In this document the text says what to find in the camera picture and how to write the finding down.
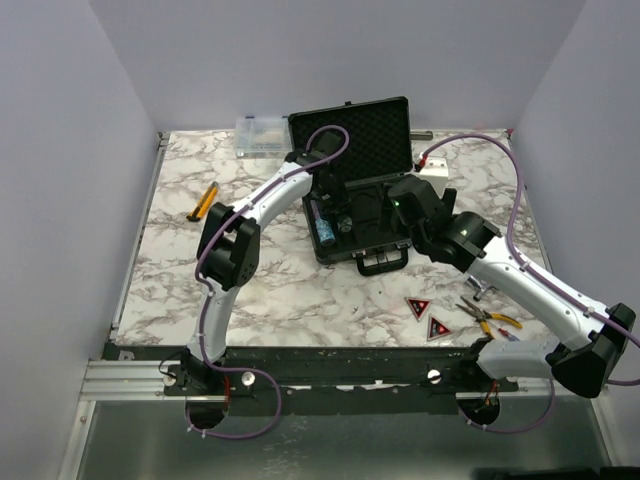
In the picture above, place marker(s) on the small red blue screwdriver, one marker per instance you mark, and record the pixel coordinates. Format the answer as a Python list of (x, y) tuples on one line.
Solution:
[(509, 336)]

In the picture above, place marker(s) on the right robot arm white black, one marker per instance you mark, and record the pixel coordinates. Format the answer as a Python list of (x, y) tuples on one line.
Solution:
[(591, 336)]

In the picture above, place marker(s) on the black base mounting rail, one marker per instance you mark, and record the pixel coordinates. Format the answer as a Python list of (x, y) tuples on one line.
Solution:
[(259, 381)]

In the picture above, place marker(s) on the dark metal cylinder rod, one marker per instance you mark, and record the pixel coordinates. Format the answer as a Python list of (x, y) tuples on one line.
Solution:
[(427, 135)]

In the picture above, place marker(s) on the yellow handled pliers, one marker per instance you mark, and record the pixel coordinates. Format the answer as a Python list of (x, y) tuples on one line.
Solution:
[(483, 317)]

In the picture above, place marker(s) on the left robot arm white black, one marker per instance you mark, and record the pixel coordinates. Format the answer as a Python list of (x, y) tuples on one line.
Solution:
[(230, 246)]

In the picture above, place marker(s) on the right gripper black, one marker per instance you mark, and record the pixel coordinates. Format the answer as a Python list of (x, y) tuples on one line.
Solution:
[(386, 213)]

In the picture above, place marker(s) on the triangular red black card box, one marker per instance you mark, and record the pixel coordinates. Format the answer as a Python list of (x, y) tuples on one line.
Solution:
[(418, 307), (437, 329)]

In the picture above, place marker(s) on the light blue poker chip stack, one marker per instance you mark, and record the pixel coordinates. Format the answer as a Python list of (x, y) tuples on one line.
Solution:
[(325, 232)]

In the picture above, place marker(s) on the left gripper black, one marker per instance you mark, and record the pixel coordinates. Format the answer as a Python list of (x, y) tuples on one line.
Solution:
[(340, 201)]

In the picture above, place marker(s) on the purple poker chip stack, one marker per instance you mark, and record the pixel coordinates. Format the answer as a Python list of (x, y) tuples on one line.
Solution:
[(316, 210)]

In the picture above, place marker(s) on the clear plastic organizer box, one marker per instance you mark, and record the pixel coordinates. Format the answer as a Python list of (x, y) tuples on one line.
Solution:
[(259, 135)]

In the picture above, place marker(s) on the green blue poker chip stack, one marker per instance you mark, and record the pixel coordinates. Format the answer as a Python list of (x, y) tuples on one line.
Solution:
[(344, 224)]

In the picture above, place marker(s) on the black poker set case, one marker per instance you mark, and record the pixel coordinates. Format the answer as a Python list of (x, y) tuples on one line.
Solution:
[(379, 154)]

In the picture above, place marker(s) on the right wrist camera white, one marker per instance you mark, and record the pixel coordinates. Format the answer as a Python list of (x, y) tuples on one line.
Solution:
[(435, 170)]

